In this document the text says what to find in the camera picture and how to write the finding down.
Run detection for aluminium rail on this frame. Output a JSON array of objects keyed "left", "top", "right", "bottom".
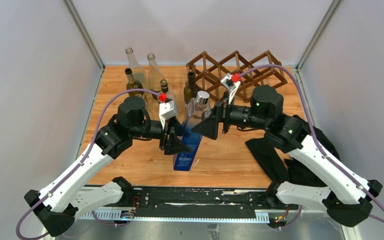
[{"left": 50, "top": 186, "right": 354, "bottom": 223}]

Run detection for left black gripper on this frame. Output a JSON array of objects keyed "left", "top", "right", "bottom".
[{"left": 130, "top": 115, "right": 192, "bottom": 154}]

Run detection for tall slim clear bottle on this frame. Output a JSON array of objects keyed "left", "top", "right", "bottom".
[{"left": 142, "top": 94, "right": 154, "bottom": 120}]

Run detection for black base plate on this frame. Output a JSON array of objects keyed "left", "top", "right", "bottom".
[{"left": 110, "top": 186, "right": 299, "bottom": 220}]

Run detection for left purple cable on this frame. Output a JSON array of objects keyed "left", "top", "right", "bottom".
[{"left": 15, "top": 88, "right": 168, "bottom": 240}]

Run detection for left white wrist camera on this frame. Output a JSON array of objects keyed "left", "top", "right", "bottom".
[{"left": 158, "top": 100, "right": 178, "bottom": 129}]

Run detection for clear bottle black label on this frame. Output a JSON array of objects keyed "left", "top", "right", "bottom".
[
  {"left": 125, "top": 47, "right": 149, "bottom": 89},
  {"left": 147, "top": 53, "right": 165, "bottom": 93}
]

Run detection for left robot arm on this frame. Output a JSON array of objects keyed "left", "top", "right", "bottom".
[{"left": 24, "top": 95, "right": 190, "bottom": 237}]

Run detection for brown wooden wine rack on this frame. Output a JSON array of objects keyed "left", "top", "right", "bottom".
[{"left": 186, "top": 50, "right": 288, "bottom": 103}]

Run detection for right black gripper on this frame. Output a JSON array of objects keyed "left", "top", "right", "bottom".
[{"left": 191, "top": 90, "right": 270, "bottom": 140}]

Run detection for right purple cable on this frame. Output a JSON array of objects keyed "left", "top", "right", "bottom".
[{"left": 231, "top": 64, "right": 384, "bottom": 234}]

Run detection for blue label clear bottle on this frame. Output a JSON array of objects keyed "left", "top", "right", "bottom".
[{"left": 173, "top": 90, "right": 211, "bottom": 171}]

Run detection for black cloth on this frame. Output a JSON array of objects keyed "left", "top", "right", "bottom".
[{"left": 245, "top": 138, "right": 327, "bottom": 187}]

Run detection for dark green wine bottle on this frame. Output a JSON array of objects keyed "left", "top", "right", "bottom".
[{"left": 124, "top": 68, "right": 146, "bottom": 100}]

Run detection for purple cable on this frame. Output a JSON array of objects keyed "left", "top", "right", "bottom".
[
  {"left": 15, "top": 88, "right": 168, "bottom": 240},
  {"left": 231, "top": 64, "right": 384, "bottom": 234}
]

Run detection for dark bottle black neck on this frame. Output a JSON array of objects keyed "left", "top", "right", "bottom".
[{"left": 183, "top": 71, "right": 200, "bottom": 105}]

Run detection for clear bottle gold label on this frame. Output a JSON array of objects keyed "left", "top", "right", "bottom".
[{"left": 159, "top": 79, "right": 179, "bottom": 117}]

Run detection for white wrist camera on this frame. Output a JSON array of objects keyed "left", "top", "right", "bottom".
[
  {"left": 158, "top": 100, "right": 178, "bottom": 129},
  {"left": 220, "top": 73, "right": 241, "bottom": 104}
]

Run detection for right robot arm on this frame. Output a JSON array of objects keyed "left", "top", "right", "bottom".
[{"left": 192, "top": 85, "right": 382, "bottom": 227}]

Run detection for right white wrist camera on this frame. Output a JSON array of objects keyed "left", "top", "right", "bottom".
[{"left": 220, "top": 73, "right": 241, "bottom": 104}]

